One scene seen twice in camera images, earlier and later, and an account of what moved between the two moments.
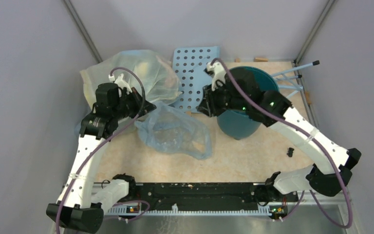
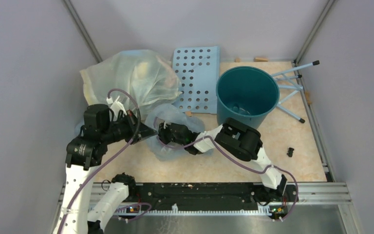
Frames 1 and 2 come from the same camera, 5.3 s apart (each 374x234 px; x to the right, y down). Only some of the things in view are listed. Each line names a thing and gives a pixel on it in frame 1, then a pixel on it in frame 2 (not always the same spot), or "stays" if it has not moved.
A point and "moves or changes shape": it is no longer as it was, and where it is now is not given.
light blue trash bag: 165,128 moves or changes shape
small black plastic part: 290,151 stays
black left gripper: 137,98 → 133,122
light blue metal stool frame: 280,76 stays
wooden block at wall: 261,59 stays
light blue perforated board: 190,63 stays
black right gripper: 207,106 → 162,132
